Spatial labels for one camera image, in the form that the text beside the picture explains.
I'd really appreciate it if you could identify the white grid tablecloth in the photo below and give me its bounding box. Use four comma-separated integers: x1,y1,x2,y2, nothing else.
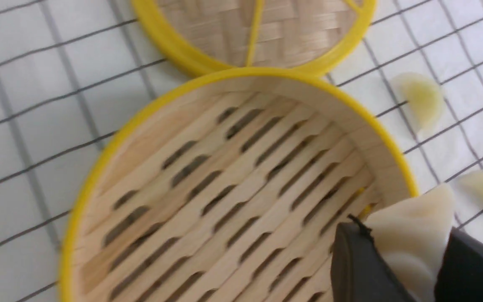
0,0,483,302

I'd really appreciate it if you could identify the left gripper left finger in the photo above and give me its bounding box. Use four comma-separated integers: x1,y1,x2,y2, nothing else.
330,215,414,302

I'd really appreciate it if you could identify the woven bamboo steamer lid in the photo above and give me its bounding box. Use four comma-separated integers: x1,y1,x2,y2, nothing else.
132,0,377,77

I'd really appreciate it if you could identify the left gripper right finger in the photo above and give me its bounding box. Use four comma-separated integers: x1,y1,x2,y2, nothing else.
434,228,483,302

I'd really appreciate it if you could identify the white dumpling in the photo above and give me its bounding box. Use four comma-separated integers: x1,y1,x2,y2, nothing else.
365,183,456,302

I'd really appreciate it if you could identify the bamboo steamer tray yellow rim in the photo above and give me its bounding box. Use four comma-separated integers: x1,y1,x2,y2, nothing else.
59,68,419,302

